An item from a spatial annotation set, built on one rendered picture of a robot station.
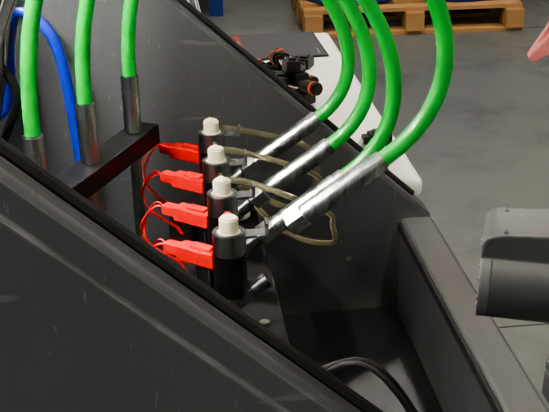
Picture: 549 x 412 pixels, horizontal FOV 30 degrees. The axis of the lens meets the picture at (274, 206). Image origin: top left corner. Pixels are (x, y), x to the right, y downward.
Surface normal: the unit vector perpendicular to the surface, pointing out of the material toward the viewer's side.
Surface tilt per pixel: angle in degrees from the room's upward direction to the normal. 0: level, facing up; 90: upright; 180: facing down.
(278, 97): 90
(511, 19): 90
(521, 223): 7
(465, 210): 0
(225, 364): 90
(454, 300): 0
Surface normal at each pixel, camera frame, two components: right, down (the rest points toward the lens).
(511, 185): -0.02, -0.91
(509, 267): -0.18, -0.21
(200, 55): 0.11, 0.41
